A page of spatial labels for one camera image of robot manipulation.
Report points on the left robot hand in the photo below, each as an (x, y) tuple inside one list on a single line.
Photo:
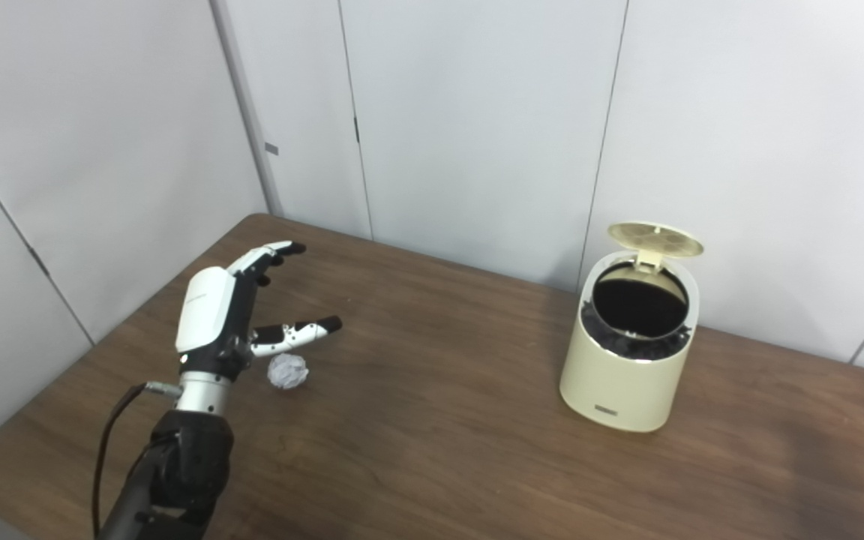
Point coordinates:
[(207, 311)]

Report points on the white paper ball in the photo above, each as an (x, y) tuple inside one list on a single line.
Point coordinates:
[(287, 371)]

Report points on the cream-colored bin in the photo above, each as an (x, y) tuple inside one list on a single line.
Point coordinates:
[(619, 382)]

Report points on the black wall panel clip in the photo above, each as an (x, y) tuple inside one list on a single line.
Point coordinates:
[(38, 261), (356, 129)]

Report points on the grey wall corner post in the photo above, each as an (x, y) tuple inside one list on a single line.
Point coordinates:
[(248, 112)]

